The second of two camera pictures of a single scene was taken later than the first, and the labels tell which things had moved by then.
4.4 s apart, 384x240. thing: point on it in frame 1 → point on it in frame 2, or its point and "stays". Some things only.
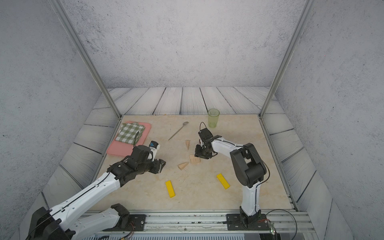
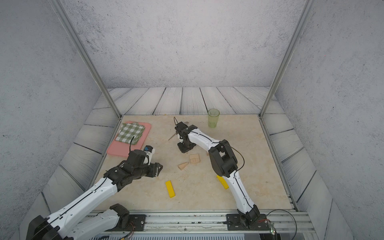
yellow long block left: (170, 189) stays
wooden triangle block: (182, 166) stays
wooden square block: (194, 160) stays
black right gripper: (197, 153) → (182, 149)
